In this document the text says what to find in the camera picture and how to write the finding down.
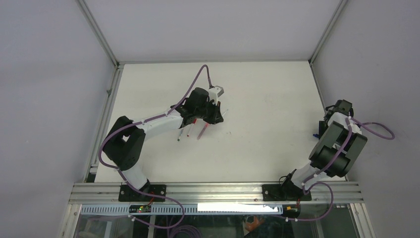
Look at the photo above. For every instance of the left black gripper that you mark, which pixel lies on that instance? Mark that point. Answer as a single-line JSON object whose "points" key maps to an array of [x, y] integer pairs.
{"points": [[216, 116]]}

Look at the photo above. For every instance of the pink purple pen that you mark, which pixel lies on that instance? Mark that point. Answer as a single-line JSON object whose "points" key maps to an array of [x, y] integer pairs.
{"points": [[202, 131]]}

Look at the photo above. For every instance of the white pen red tip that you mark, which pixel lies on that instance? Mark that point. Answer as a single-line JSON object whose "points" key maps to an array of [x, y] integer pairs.
{"points": [[191, 128]]}

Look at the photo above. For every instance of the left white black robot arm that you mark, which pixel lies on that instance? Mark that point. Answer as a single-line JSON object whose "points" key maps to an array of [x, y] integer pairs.
{"points": [[123, 144]]}

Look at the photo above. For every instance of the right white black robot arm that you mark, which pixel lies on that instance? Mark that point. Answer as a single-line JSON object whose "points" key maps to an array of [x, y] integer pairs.
{"points": [[340, 143]]}

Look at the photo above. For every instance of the orange object under table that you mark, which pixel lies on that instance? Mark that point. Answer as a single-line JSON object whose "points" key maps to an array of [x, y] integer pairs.
{"points": [[252, 222]]}

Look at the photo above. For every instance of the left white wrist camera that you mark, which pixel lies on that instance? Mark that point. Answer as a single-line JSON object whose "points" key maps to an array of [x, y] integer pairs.
{"points": [[214, 94]]}

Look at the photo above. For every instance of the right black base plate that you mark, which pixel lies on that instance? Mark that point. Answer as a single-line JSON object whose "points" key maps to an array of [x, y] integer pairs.
{"points": [[278, 192]]}

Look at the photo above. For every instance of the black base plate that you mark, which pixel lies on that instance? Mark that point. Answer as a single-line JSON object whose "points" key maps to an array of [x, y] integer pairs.
{"points": [[126, 194], [278, 192]]}

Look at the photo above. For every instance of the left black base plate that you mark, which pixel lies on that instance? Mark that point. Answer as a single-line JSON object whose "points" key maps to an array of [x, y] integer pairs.
{"points": [[126, 194]]}

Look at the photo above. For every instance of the aluminium mounting rail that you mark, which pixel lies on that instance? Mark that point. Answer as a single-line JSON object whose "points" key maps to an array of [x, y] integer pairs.
{"points": [[237, 192]]}

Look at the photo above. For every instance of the white slotted cable duct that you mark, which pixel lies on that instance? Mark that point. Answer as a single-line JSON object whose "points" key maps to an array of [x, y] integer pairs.
{"points": [[192, 209]]}

